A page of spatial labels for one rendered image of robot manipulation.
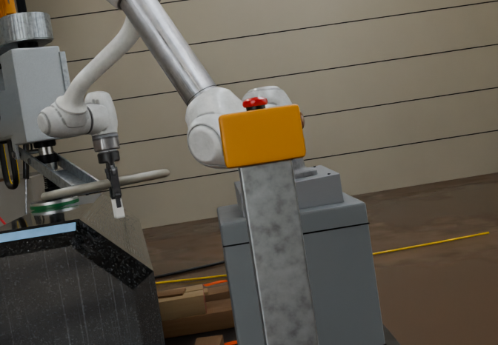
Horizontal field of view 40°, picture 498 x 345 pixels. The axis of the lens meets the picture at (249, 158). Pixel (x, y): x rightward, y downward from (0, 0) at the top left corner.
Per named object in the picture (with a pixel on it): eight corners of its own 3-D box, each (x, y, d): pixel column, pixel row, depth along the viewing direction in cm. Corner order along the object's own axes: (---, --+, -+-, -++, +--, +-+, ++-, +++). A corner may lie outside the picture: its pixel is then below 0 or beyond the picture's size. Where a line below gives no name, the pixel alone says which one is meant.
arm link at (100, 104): (107, 135, 244) (76, 139, 234) (100, 93, 244) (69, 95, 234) (126, 131, 237) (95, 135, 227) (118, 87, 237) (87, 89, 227)
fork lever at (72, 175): (10, 158, 325) (10, 148, 324) (50, 152, 336) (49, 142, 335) (64, 198, 272) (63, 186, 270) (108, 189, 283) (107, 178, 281)
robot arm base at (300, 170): (295, 169, 216) (292, 152, 215) (319, 174, 194) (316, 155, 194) (241, 181, 211) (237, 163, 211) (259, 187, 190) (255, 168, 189)
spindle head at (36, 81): (5, 152, 326) (-11, 61, 323) (50, 146, 338) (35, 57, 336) (27, 149, 296) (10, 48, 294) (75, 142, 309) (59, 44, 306)
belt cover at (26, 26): (-39, 79, 370) (-44, 49, 369) (7, 75, 384) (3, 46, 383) (9, 49, 291) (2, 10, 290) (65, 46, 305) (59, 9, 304)
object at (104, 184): (25, 204, 265) (24, 197, 265) (138, 183, 293) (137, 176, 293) (66, 195, 224) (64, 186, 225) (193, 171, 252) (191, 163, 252)
